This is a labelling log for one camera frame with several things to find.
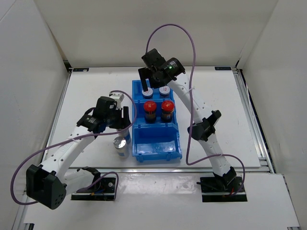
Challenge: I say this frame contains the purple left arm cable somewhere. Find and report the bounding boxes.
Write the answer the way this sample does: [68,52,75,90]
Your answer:
[10,90,138,206]

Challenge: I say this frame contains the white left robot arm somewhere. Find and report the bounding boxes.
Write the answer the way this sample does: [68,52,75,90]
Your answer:
[26,92,130,210]

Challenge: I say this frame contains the blue bin near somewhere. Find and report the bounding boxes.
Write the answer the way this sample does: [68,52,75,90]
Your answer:
[132,124,182,163]

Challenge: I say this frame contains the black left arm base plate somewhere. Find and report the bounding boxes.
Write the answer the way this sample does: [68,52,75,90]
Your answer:
[71,167,119,201]

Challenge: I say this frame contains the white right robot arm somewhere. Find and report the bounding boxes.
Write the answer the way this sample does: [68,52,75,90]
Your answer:
[138,49,236,192]

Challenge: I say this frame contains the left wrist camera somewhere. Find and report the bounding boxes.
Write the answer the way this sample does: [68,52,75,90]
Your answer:
[109,92,124,107]

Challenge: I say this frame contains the silver-lid pepper jar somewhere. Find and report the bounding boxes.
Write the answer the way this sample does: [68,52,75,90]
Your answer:
[113,137,129,158]
[117,129,131,144]

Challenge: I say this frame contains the aluminium frame rail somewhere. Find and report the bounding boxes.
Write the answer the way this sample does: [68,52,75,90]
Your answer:
[19,67,283,230]

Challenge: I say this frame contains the red-lid sauce jar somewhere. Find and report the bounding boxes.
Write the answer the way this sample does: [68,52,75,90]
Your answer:
[143,101,157,123]
[161,100,175,122]

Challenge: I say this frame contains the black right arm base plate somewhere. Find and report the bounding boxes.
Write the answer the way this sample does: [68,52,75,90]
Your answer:
[196,176,248,203]

